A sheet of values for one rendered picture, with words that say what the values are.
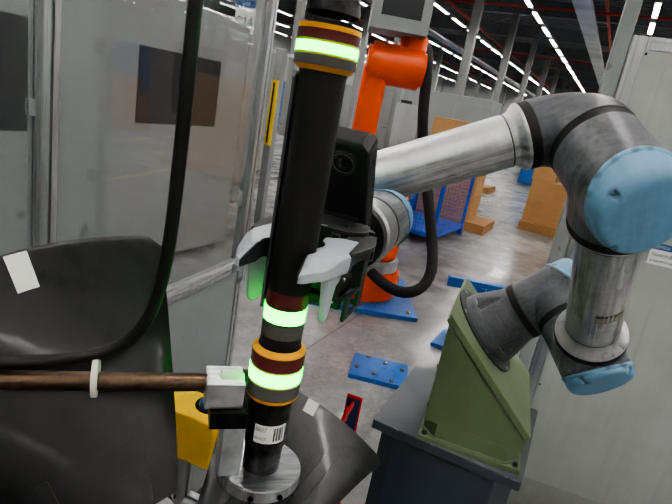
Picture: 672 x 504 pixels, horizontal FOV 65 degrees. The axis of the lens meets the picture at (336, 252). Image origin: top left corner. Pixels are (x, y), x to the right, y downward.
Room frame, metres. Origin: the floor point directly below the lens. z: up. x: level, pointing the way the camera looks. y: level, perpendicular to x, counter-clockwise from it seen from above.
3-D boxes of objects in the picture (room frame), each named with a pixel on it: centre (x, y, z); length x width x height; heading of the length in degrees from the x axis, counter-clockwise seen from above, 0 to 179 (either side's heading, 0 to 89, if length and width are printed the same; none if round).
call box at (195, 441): (0.82, 0.21, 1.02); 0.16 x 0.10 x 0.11; 73
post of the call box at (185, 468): (0.81, 0.21, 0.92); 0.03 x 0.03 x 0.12; 73
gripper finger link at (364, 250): (0.43, -0.01, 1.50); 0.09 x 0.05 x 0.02; 174
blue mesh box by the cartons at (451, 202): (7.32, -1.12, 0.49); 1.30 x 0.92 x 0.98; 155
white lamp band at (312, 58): (0.38, 0.03, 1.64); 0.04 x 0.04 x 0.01
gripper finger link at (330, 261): (0.38, 0.00, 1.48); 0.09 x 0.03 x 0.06; 174
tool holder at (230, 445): (0.38, 0.04, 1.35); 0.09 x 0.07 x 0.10; 108
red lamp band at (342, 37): (0.38, 0.03, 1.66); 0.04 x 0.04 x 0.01
